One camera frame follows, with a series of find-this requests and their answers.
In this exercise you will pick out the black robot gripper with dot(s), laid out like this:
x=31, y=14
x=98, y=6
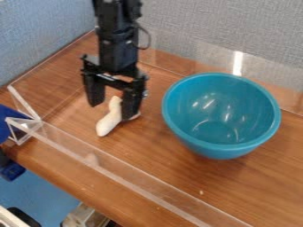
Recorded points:
x=114, y=68

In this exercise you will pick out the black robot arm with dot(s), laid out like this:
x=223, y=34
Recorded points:
x=117, y=16

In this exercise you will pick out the white brown-capped toy mushroom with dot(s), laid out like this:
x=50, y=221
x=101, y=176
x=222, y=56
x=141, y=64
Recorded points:
x=113, y=118

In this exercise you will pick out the clear acrylic barrier wall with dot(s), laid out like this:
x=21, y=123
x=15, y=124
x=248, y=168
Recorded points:
x=138, y=175

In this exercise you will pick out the blue plastic bowl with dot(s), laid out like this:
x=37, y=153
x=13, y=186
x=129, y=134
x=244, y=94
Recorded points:
x=221, y=114

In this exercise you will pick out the blue clamp at table edge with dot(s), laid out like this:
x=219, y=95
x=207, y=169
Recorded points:
x=11, y=170

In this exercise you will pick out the black white object bottom-left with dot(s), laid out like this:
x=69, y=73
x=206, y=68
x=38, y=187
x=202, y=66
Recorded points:
x=13, y=217

